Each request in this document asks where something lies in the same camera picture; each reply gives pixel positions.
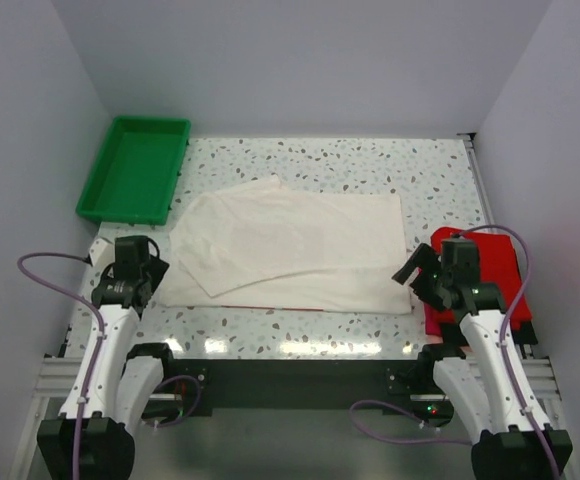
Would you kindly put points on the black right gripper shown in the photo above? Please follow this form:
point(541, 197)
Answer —
point(425, 258)

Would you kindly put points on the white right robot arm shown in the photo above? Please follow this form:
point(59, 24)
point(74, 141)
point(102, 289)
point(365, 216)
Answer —
point(511, 435)

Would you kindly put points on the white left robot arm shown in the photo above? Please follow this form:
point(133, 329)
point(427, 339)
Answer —
point(93, 434)

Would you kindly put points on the black folded t shirt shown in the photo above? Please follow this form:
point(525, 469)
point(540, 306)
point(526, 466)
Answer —
point(452, 334)

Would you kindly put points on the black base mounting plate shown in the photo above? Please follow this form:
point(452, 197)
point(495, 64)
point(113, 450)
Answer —
point(200, 387)

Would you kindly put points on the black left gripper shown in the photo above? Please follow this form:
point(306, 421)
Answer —
point(157, 268)

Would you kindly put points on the white printed t shirt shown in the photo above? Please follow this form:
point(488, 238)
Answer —
point(262, 244)

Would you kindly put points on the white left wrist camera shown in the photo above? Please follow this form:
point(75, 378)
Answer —
point(101, 253)

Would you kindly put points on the pink folded t shirt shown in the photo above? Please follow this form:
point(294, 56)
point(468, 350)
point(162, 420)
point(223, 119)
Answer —
point(431, 321)

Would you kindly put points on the red folded t shirt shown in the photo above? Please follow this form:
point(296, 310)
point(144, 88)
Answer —
point(498, 265)

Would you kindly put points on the green plastic tray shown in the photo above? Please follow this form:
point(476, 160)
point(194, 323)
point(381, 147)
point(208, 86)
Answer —
point(135, 173)

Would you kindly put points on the aluminium frame rail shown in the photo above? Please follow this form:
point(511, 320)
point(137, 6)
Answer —
point(56, 377)

